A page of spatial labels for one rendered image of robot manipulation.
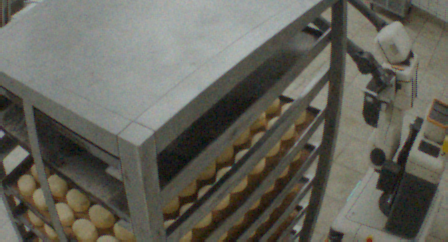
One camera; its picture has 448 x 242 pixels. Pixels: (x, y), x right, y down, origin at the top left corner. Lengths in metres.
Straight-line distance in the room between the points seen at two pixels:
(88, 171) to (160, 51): 0.19
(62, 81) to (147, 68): 0.12
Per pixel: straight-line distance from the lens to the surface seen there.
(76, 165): 0.80
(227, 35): 0.77
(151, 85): 0.67
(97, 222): 0.94
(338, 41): 1.13
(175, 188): 0.74
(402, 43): 2.37
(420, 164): 2.38
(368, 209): 2.82
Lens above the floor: 2.17
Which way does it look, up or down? 34 degrees down
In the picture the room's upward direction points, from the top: 2 degrees clockwise
